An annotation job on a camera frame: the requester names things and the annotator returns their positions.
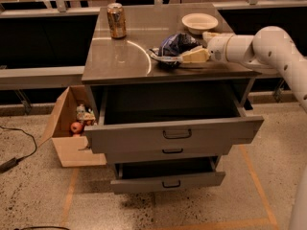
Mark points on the grey drawer cabinet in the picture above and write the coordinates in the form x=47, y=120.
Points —
x=125, y=61

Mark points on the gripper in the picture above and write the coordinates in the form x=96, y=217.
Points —
x=217, y=49

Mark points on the top grey drawer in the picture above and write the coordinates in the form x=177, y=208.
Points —
x=174, y=115

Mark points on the small snack package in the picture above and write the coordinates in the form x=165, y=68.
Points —
x=85, y=115

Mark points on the middle grey drawer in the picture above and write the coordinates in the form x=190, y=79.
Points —
x=166, y=154

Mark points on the red apple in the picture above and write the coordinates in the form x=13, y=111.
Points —
x=76, y=128

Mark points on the gold soda can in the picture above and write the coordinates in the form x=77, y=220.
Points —
x=116, y=20

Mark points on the cardboard box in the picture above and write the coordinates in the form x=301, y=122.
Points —
x=72, y=150

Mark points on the grey drawer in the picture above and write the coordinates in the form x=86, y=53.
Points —
x=166, y=154
x=166, y=175
x=174, y=115

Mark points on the blue chip bag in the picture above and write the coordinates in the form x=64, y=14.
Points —
x=172, y=48

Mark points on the white paper bowl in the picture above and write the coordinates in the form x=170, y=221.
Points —
x=197, y=23

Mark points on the grey metal shelf rail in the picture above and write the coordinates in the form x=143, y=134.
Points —
x=38, y=78

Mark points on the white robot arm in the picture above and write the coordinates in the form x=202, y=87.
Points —
x=270, y=48

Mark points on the bottom grey drawer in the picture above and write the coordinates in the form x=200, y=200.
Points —
x=166, y=175

